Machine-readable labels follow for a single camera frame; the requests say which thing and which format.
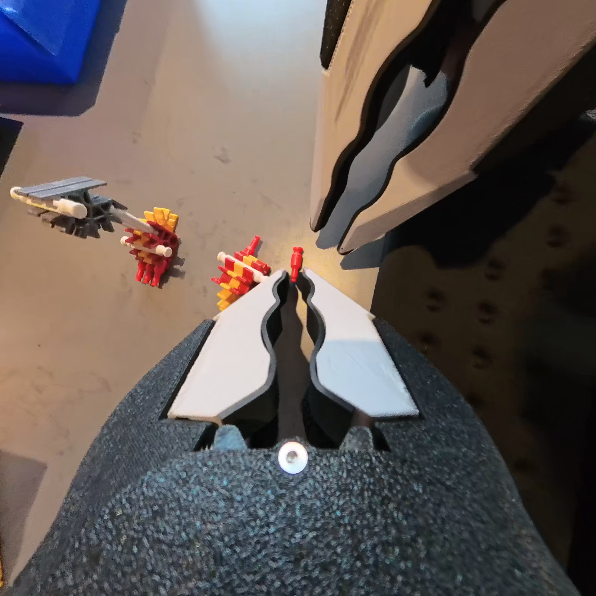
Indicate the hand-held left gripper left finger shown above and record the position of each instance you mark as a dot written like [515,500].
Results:
[228,363]

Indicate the black perforated tray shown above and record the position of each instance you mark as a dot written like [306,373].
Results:
[489,349]

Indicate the short white toy rod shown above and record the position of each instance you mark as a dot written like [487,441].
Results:
[222,257]

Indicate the red fan connector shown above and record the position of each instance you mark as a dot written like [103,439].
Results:
[258,267]
[228,270]

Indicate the small blue plastic bin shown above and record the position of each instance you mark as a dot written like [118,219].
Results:
[37,37]

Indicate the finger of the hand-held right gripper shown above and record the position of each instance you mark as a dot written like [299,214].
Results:
[349,93]
[489,102]

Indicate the small red toy assembly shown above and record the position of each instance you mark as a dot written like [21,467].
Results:
[153,242]

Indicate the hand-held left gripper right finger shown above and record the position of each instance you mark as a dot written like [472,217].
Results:
[363,368]

